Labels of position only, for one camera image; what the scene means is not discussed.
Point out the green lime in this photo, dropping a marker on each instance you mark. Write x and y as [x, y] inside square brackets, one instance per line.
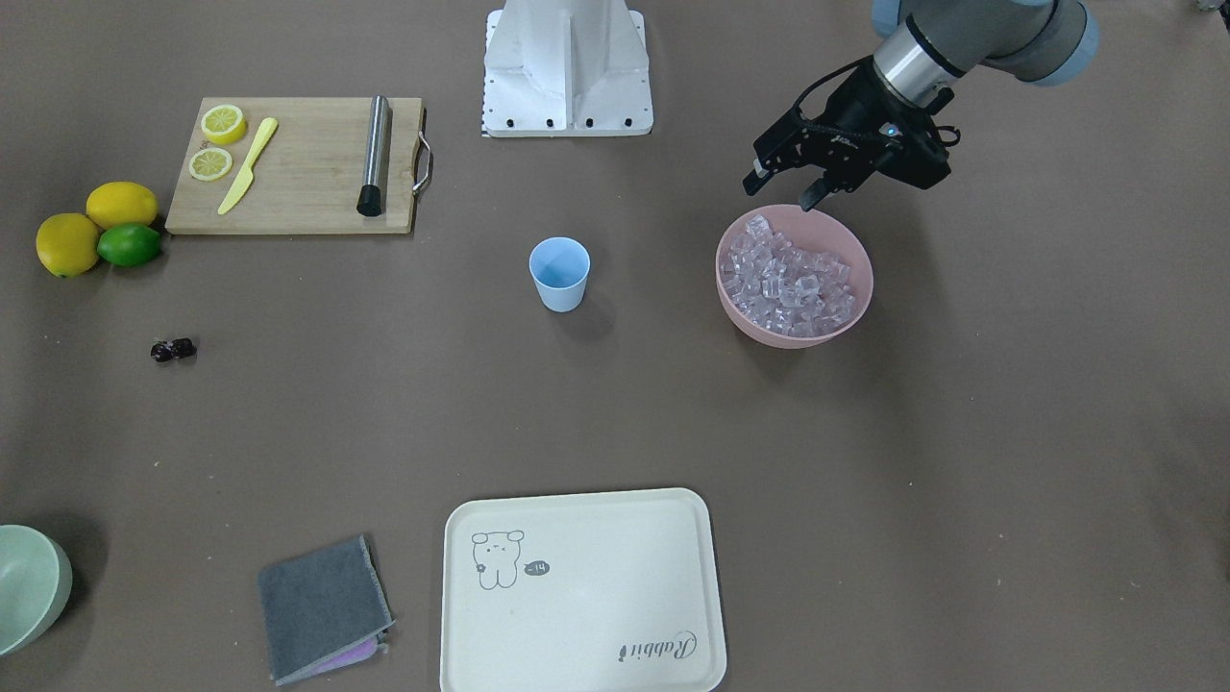
[129, 245]

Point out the whole yellow lemon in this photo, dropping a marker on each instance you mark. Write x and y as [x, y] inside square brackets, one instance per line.
[66, 244]
[121, 202]

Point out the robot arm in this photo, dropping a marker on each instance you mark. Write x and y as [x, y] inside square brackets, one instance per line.
[927, 46]

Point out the yellow plastic knife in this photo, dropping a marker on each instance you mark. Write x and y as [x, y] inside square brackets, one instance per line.
[246, 172]

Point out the light blue plastic cup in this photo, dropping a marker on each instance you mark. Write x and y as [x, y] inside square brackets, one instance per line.
[560, 268]

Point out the pink bowl of ice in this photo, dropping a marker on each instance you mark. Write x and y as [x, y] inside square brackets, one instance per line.
[791, 278]

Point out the cream rabbit tray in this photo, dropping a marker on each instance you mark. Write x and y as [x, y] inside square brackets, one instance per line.
[601, 591]

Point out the wooden cutting board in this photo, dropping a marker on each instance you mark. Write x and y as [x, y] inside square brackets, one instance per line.
[309, 175]

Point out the mint green bowl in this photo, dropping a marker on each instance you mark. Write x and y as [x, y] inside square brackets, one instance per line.
[36, 581]

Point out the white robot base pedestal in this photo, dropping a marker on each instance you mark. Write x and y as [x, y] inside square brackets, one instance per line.
[566, 69]

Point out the dark cherries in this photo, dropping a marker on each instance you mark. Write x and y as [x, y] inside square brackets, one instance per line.
[164, 351]

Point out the grey folded cloth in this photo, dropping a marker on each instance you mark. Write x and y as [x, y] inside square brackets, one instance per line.
[323, 610]

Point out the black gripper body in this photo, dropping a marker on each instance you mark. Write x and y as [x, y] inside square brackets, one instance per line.
[849, 108]

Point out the steel muddler black tip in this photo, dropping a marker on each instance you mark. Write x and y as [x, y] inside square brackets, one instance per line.
[371, 195]

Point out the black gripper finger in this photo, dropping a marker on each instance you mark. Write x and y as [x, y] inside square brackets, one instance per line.
[818, 191]
[762, 172]

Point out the lemon half slice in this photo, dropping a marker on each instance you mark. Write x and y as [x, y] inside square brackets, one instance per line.
[224, 124]
[210, 164]

